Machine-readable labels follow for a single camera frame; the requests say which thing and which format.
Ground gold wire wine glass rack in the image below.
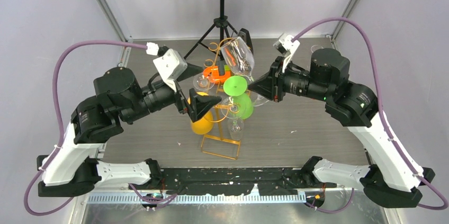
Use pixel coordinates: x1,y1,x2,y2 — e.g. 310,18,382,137
200,38,241,160

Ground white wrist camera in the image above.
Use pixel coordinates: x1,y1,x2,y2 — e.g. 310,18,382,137
273,33,300,73
146,42,188,92

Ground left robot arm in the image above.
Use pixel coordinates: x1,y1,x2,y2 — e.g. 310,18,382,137
37,67,222,198

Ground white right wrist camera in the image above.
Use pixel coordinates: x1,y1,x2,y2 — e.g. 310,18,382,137
273,33,300,73

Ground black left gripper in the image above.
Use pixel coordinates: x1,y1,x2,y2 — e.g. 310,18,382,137
122,62,222,123

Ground clear tall flute glass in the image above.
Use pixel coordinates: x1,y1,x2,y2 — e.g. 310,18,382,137
310,44,323,53

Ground clear wine glass front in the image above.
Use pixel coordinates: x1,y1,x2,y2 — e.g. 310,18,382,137
220,96,246,141

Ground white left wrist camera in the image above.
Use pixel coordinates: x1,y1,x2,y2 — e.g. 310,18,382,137
146,42,188,92

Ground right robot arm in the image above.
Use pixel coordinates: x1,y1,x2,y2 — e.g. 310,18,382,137
249,48,435,208

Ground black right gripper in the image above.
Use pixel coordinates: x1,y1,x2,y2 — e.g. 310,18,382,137
248,55,331,102

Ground orange toy block piece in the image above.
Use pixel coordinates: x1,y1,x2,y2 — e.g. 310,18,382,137
203,65,232,84

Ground green silicone wine glass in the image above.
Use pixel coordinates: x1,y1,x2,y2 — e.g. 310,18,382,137
223,76,254,120

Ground white slotted cable duct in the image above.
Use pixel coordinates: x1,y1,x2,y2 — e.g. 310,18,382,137
87,192,307,204

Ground yellow silicone wine glass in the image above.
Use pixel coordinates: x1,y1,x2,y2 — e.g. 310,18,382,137
190,111,214,135

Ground black taped front rail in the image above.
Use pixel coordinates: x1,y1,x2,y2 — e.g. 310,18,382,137
153,167,322,196

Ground clear wine glass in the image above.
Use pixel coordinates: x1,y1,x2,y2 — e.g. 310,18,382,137
192,73,215,92
219,37,255,85
220,96,246,141

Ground black metronome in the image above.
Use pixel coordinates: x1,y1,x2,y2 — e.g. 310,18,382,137
238,28,254,53

